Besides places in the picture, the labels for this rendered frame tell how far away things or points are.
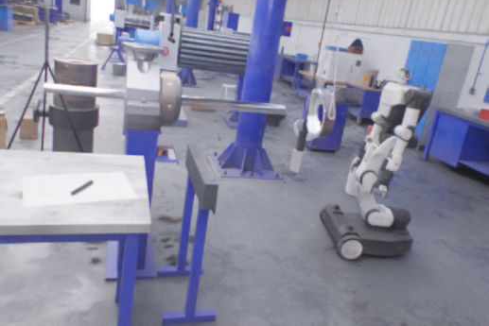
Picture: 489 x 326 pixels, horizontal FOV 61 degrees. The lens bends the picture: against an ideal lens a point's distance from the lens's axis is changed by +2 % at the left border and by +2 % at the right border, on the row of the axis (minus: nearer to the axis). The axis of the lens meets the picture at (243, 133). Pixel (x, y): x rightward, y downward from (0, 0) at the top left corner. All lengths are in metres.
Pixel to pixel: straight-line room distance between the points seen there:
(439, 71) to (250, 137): 3.81
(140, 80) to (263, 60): 2.11
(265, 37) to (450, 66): 3.87
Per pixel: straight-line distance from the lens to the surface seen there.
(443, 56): 7.36
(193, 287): 2.41
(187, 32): 6.33
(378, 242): 3.51
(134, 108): 2.42
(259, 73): 4.42
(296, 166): 2.26
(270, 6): 4.39
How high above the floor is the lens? 1.65
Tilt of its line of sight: 15 degrees down
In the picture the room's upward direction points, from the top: 9 degrees clockwise
